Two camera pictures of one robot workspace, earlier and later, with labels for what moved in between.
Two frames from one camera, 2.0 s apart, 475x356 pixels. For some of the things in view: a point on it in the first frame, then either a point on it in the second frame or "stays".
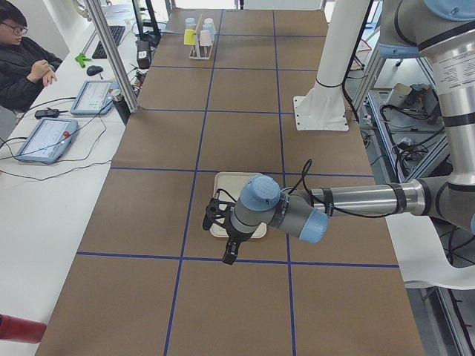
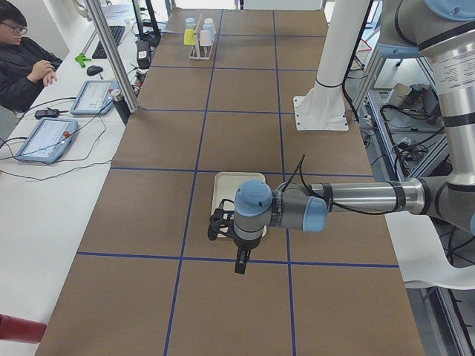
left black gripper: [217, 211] to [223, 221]
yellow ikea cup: [189, 37] stays
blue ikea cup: [208, 24] stays
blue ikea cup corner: [190, 24] stays
